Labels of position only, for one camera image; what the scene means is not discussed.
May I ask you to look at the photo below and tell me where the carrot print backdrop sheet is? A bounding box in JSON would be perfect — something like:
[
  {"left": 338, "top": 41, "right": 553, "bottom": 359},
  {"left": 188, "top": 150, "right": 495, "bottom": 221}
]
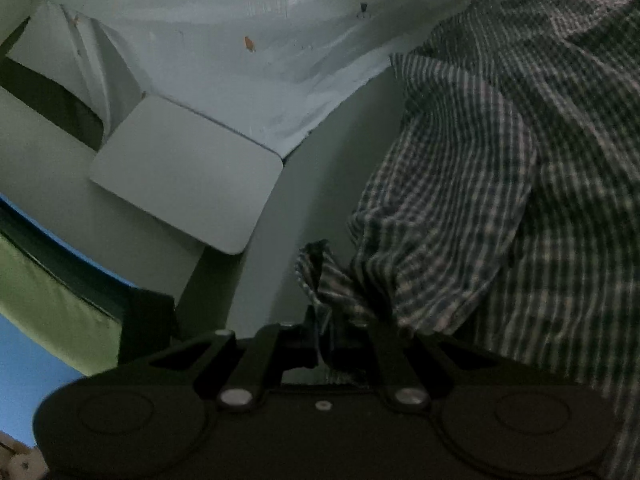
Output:
[{"left": 7, "top": 0, "right": 601, "bottom": 161}]

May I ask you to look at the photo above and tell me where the green cloth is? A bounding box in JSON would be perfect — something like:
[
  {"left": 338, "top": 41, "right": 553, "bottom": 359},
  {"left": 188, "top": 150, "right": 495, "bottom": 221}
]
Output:
[{"left": 0, "top": 232, "right": 125, "bottom": 377}]

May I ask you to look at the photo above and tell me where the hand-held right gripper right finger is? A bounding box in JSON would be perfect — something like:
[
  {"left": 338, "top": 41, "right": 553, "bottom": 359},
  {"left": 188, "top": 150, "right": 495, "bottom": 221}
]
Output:
[{"left": 340, "top": 321, "right": 566, "bottom": 412}]

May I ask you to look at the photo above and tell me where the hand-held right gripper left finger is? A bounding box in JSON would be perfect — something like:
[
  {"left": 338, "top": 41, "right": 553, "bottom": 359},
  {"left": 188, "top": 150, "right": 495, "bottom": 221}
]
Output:
[{"left": 117, "top": 310, "right": 327, "bottom": 411}]

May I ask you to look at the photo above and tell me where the white rounded board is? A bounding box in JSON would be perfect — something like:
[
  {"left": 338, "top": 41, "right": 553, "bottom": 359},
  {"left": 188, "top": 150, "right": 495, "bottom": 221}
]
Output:
[{"left": 90, "top": 95, "right": 284, "bottom": 256}]

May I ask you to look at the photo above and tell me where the blue checked shirt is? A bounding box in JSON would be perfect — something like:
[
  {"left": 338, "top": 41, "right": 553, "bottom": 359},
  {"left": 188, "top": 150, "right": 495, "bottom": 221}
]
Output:
[{"left": 295, "top": 0, "right": 640, "bottom": 480}]

